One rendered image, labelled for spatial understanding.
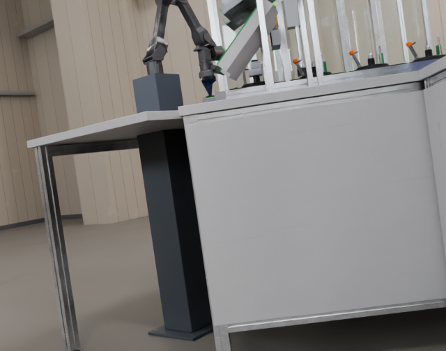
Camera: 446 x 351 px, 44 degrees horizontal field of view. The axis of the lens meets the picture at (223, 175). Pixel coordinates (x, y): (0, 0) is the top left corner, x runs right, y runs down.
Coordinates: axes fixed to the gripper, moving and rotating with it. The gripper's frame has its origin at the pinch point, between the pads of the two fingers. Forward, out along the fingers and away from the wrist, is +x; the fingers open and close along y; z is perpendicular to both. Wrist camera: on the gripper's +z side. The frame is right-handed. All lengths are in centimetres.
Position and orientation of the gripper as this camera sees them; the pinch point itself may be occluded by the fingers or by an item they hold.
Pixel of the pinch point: (209, 88)
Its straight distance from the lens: 248.5
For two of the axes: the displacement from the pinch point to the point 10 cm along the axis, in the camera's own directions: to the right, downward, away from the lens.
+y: 0.6, -0.4, 10.0
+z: 9.9, -1.4, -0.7
